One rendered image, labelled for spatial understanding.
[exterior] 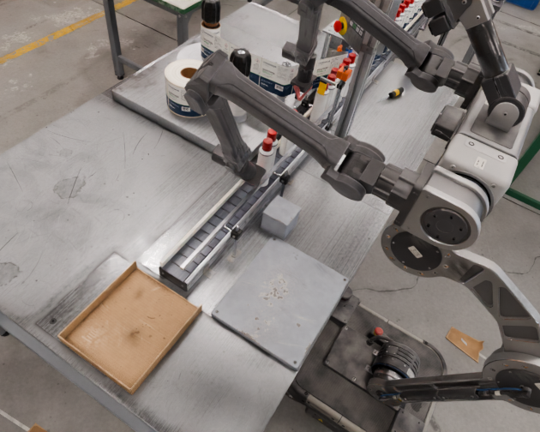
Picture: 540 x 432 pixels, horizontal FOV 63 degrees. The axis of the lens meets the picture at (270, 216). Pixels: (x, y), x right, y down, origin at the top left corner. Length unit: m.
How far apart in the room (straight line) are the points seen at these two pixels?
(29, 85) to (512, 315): 3.32
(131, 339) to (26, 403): 1.00
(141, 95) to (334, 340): 1.35
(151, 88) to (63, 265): 0.89
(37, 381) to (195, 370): 1.12
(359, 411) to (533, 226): 1.91
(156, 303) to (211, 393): 0.32
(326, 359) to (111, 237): 1.03
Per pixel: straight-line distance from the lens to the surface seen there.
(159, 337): 1.34
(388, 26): 1.27
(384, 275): 2.61
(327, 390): 1.97
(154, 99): 1.97
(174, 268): 1.39
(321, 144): 0.91
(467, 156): 0.93
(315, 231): 1.58
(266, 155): 1.50
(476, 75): 1.29
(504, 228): 3.23
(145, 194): 1.65
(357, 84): 1.65
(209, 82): 0.92
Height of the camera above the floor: 2.06
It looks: 50 degrees down
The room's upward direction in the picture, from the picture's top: 11 degrees clockwise
